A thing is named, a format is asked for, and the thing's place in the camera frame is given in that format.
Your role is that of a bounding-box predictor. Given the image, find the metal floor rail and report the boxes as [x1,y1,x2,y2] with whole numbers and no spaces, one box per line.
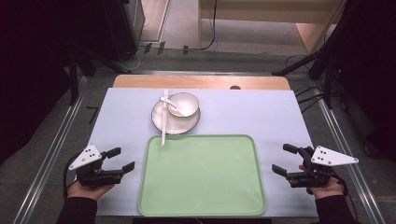
[12,75,89,224]
[309,79,388,224]

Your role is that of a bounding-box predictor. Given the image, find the black hanging cable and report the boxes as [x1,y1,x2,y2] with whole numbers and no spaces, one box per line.
[186,0,219,52]

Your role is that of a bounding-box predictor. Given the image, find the person's right hand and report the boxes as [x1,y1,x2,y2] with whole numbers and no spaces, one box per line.
[298,164,346,201]

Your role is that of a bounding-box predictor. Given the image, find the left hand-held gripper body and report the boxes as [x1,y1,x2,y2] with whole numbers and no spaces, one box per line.
[68,143,124,189]

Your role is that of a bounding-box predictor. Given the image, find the black metal stand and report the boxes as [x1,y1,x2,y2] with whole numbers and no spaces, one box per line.
[271,0,362,110]
[64,43,132,106]

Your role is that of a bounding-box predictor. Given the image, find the white round plate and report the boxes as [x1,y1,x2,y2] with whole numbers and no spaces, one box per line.
[150,98,202,135]

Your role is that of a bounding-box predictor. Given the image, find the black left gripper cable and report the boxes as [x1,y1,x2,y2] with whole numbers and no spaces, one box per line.
[63,152,82,200]

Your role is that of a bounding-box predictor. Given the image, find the wooden bench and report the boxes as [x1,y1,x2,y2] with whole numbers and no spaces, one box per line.
[197,0,347,54]

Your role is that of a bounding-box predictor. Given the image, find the black cabinet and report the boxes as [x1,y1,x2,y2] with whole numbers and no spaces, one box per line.
[101,0,146,63]

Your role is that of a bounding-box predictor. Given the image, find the green plastic tray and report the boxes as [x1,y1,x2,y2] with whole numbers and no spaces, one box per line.
[137,133,267,217]

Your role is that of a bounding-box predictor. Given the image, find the white chopstick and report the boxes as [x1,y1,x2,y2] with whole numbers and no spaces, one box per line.
[162,89,169,146]
[161,89,168,147]

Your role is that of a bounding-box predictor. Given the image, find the white floor cable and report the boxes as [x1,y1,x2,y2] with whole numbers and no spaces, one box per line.
[120,46,148,71]

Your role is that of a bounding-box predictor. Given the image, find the white bowl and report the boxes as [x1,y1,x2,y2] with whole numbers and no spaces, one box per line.
[166,91,200,119]

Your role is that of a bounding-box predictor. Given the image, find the light blue table mat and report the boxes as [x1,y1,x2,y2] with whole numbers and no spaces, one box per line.
[86,87,318,217]

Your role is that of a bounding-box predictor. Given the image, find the person's left hand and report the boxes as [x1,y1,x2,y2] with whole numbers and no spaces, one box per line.
[66,180,116,202]

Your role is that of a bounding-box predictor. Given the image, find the white ceramic spoon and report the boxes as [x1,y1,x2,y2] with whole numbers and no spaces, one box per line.
[159,95,179,111]

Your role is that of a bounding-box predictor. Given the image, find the black floor cables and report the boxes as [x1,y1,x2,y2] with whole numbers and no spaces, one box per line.
[284,54,326,114]

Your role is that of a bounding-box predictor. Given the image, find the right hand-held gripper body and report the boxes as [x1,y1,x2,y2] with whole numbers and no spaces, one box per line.
[286,145,360,189]

